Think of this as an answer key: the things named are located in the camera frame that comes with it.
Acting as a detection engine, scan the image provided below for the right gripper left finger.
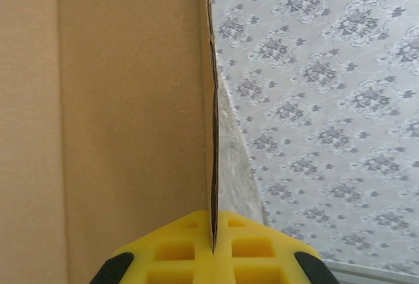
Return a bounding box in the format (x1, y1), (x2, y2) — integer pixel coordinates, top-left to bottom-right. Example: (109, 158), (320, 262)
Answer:
(90, 210), (215, 284)

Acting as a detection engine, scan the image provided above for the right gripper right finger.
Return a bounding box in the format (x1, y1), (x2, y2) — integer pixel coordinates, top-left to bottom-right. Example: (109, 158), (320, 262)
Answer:
(214, 210), (338, 284)

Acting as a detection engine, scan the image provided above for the brown cardboard box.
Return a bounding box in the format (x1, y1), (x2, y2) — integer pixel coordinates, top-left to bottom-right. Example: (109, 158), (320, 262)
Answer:
(0, 0), (221, 255)

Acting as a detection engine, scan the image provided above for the aluminium side rail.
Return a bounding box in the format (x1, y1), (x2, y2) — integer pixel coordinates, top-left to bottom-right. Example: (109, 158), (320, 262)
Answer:
(322, 257), (419, 284)

